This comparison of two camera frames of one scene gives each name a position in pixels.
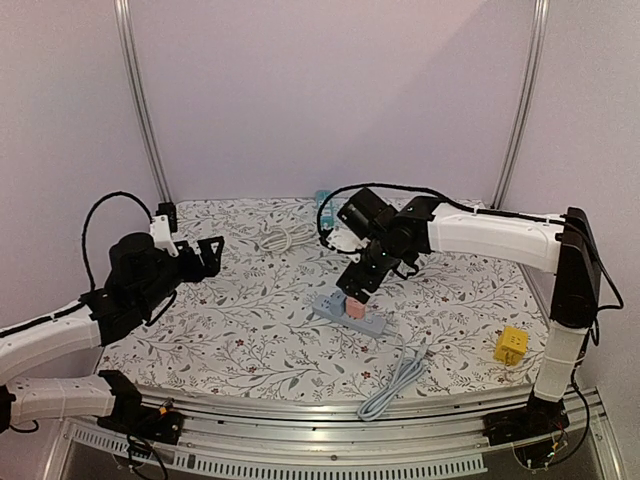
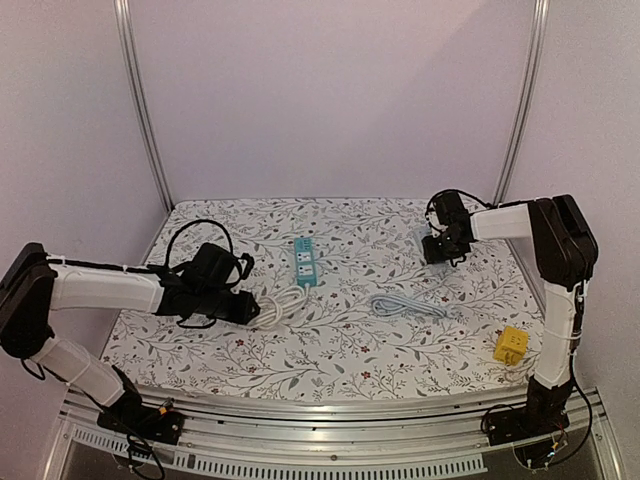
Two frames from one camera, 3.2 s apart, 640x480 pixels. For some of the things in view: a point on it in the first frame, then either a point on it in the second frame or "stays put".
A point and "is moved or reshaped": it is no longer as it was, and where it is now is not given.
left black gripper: (211, 264) → (242, 314)
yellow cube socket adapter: (511, 346) stays put
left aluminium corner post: (147, 120) stays put
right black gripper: (358, 281) → (441, 245)
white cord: (278, 240) → (271, 309)
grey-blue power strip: (349, 311) is moved or reshaped
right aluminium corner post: (541, 14) stays put
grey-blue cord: (407, 369) → (388, 304)
